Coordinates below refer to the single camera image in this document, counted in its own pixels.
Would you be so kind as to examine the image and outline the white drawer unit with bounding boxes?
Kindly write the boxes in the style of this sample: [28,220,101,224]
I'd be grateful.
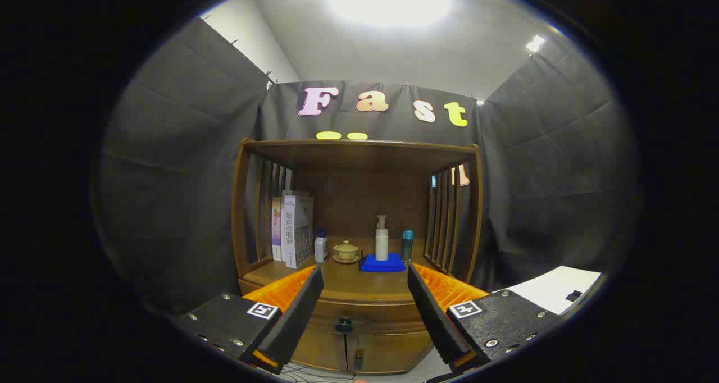
[493,266,603,316]

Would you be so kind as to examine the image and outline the wooden countertop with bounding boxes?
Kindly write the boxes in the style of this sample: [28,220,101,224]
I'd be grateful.
[243,238,450,305]

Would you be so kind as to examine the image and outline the black backdrop cloth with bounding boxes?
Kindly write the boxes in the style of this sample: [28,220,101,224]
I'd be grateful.
[100,17,638,316]

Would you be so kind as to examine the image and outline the white book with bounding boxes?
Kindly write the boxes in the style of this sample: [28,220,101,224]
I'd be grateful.
[281,190,314,269]

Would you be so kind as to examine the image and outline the floor cables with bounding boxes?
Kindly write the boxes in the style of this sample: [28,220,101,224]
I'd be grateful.
[278,363,360,382]

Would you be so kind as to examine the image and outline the wooden cabinet door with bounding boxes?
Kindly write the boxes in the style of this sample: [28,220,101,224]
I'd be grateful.
[347,332,434,375]
[292,330,347,372]

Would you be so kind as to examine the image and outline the purple book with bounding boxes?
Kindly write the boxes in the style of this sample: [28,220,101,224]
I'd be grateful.
[272,197,283,262]

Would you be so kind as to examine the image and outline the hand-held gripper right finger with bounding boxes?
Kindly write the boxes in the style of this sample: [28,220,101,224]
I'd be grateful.
[407,262,562,372]

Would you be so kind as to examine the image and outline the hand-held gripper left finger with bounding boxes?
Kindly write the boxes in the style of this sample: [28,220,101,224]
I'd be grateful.
[169,264,325,375]

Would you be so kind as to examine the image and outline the white pump bottle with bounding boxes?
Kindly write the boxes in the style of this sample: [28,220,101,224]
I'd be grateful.
[375,215,389,262]

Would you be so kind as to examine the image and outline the blue folded cloth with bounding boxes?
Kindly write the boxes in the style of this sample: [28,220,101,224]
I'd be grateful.
[359,252,406,272]

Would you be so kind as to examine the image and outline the yellow lidded teacup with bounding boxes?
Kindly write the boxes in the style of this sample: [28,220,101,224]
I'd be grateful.
[333,240,361,265]

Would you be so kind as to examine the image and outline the brown wooden cabinet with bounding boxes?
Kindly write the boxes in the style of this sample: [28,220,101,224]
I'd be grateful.
[231,138,484,375]

